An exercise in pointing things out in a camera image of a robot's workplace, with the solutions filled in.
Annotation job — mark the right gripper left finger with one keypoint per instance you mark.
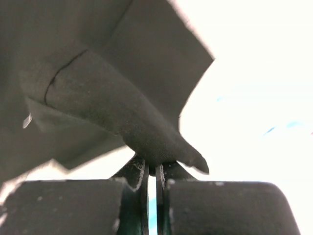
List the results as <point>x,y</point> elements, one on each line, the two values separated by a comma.
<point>115,206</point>

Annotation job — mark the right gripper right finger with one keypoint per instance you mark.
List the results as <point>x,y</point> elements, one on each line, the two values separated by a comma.
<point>187,206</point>

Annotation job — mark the black long sleeve shirt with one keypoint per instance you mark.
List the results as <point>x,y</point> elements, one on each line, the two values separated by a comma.
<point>80,78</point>

